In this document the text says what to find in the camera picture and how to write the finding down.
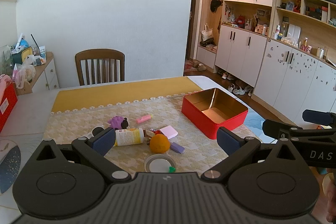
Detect purple spiky toy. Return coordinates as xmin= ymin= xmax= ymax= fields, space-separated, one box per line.
xmin=108 ymin=116 xmax=129 ymax=130

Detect white yellow cylindrical bottle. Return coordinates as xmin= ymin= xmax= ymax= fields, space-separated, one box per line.
xmin=114 ymin=128 xmax=145 ymax=147

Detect round tin lid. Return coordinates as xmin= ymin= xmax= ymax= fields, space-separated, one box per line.
xmin=144 ymin=153 xmax=177 ymax=173

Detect orange fruit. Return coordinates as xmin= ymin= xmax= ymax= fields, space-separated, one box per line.
xmin=149 ymin=134 xmax=170 ymax=153

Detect red snack wrapper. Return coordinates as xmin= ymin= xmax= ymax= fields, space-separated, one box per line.
xmin=144 ymin=130 xmax=162 ymax=138

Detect purple eraser block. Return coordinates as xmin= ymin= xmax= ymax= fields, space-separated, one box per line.
xmin=170 ymin=142 xmax=185 ymax=153

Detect small green toy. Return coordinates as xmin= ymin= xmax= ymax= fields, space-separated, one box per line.
xmin=169 ymin=166 xmax=176 ymax=173

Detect pink sticky note pad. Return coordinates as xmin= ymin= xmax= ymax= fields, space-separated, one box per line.
xmin=160 ymin=126 xmax=178 ymax=139

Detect white frame sunglasses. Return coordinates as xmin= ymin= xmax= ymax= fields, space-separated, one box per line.
xmin=79 ymin=126 xmax=104 ymax=140

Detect person's hand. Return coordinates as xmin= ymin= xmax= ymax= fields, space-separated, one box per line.
xmin=322 ymin=173 xmax=336 ymax=223

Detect round dark placemat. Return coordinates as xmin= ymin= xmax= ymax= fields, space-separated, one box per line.
xmin=0 ymin=139 xmax=21 ymax=194

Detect white sneakers pair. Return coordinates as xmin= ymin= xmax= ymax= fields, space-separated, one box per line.
xmin=228 ymin=84 xmax=253 ymax=97

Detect red metal tin box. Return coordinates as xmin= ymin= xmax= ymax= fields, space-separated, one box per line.
xmin=181 ymin=88 xmax=248 ymax=140

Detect red storage box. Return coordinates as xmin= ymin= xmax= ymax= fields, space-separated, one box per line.
xmin=0 ymin=84 xmax=18 ymax=131

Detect yellow beige table mat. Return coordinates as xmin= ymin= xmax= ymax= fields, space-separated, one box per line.
xmin=42 ymin=76 xmax=263 ymax=175

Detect pink highlighter pen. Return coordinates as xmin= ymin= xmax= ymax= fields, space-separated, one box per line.
xmin=135 ymin=114 xmax=153 ymax=124

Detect white drawer sideboard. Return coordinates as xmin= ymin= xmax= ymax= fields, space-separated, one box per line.
xmin=15 ymin=52 xmax=60 ymax=96

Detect red patterned doormat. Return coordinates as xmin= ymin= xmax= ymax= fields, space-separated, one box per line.
xmin=183 ymin=60 xmax=200 ymax=73

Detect plastic bag with food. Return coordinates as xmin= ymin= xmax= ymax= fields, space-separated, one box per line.
xmin=12 ymin=64 xmax=36 ymax=89

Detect brown wooden chair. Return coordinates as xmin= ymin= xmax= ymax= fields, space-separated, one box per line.
xmin=75 ymin=49 xmax=125 ymax=86

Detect white tote bag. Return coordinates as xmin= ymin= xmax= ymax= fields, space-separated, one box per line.
xmin=201 ymin=23 xmax=214 ymax=42

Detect dark wooden door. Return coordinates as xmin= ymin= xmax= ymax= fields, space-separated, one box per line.
xmin=185 ymin=0 xmax=197 ymax=60

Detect white wall cabinet unit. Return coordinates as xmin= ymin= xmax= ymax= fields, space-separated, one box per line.
xmin=202 ymin=0 xmax=335 ymax=129

